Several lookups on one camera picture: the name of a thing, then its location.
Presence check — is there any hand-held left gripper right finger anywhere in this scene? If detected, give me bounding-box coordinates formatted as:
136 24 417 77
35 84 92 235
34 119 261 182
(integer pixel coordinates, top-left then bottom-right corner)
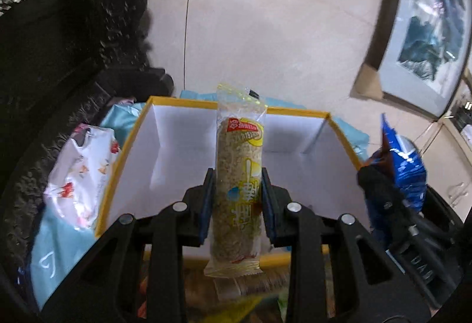
260 168 432 323

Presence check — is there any light blue tablecloth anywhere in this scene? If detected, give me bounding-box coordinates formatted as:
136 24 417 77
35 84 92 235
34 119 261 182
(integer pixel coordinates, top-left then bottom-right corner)
29 89 369 311

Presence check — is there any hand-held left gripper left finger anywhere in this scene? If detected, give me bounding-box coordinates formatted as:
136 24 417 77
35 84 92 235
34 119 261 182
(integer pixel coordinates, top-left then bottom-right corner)
39 168 218 323

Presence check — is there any cardboard corner protector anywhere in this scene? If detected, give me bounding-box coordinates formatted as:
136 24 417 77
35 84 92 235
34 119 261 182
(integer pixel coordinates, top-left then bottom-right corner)
350 63 386 102

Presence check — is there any grain bar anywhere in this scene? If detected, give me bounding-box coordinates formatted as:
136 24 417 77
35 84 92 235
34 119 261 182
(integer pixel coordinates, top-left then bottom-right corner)
204 83 268 278

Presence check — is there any framed landscape picture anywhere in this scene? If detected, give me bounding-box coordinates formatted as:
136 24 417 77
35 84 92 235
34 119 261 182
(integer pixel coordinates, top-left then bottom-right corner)
363 0 472 120

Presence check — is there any yellow cardboard box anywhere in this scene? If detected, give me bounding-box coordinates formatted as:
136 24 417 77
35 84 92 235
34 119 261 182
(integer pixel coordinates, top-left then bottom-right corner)
94 96 369 268

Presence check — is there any white snack bag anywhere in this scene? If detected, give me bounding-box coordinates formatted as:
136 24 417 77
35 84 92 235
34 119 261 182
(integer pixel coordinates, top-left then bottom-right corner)
43 124 122 231

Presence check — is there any blue snack bag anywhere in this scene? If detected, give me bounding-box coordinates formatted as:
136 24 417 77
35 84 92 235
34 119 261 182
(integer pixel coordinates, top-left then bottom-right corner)
363 112 428 235

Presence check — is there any yellow snack packet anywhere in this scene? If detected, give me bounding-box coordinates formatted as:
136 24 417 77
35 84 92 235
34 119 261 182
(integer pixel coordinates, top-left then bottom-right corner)
201 295 283 323

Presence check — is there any brown snack bar packet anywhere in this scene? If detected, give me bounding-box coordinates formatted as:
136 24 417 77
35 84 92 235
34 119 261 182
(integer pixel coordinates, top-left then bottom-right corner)
212 269 290 301

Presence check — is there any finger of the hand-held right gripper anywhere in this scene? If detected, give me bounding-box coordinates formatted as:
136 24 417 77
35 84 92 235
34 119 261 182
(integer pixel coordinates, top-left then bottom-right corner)
357 165 404 224

